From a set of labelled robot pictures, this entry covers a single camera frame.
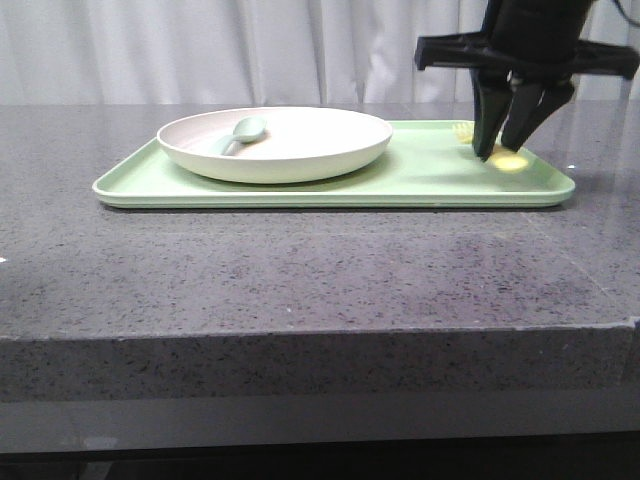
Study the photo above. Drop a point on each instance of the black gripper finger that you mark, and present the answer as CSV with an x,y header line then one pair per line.
x,y
532,104
493,96

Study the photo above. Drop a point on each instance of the grey pleated curtain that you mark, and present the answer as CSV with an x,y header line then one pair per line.
x,y
227,52

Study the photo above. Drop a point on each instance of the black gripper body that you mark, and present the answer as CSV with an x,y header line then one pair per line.
x,y
531,38

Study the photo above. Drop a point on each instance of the yellow plastic fork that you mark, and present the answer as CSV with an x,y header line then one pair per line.
x,y
500,158

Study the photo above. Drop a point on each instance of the light green rectangular tray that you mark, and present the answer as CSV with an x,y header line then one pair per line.
x,y
424,166

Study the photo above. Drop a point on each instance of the white round plate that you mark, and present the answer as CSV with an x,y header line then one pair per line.
x,y
299,144

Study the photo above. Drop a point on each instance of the pale green spoon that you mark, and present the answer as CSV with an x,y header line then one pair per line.
x,y
246,131

